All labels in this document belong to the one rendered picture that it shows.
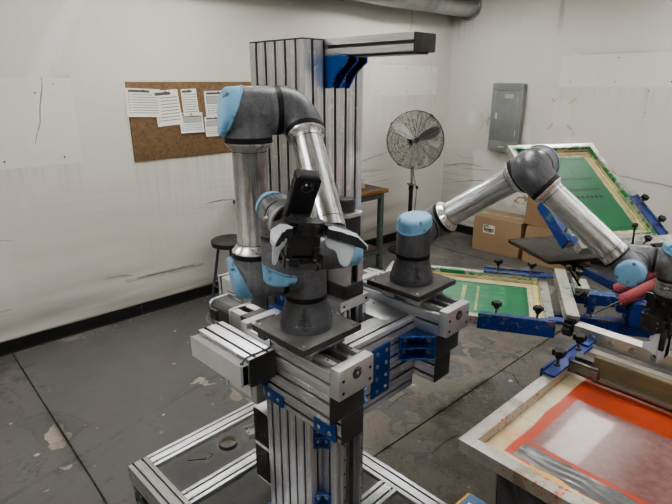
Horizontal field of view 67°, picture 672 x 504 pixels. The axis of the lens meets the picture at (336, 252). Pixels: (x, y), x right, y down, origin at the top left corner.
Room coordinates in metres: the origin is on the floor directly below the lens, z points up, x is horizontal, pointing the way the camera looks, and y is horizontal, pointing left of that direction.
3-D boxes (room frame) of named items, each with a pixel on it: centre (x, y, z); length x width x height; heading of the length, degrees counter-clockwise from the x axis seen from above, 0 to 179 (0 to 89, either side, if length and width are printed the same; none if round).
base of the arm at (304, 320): (1.32, 0.08, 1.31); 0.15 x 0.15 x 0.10
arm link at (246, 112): (1.28, 0.21, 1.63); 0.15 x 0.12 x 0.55; 110
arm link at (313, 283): (1.32, 0.09, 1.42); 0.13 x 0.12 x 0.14; 110
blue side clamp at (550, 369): (1.59, -0.81, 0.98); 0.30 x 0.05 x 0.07; 132
